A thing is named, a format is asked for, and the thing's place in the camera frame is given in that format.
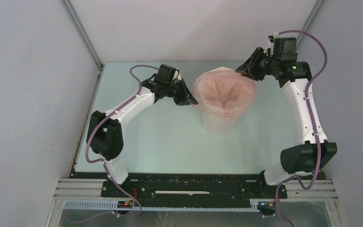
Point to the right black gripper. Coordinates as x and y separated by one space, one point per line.
247 68

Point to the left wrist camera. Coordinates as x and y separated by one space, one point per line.
177 75

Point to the aluminium frame rail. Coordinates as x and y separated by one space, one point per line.
86 194

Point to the white paper trash bin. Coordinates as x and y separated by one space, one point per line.
216 125

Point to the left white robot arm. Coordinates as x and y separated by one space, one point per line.
104 141

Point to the white slotted cable duct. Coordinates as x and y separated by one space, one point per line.
162 206

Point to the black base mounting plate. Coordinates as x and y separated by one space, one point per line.
196 190

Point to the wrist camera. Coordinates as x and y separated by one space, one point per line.
271 40
177 75

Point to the pink plastic trash bag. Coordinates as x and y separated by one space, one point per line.
223 93

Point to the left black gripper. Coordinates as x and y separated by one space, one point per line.
185 95

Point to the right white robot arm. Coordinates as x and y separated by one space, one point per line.
313 149

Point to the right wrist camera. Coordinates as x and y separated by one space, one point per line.
271 40

